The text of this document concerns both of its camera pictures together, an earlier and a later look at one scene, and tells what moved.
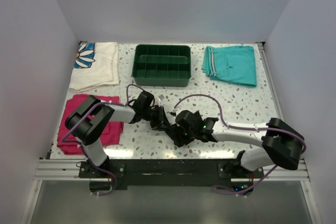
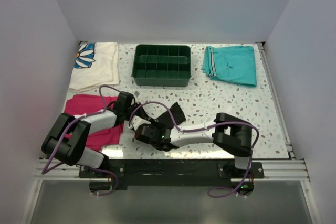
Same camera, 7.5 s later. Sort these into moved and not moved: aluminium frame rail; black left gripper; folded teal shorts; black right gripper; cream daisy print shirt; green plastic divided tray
Moved: black left gripper; black right gripper
Not moved: cream daisy print shirt; green plastic divided tray; aluminium frame rail; folded teal shorts
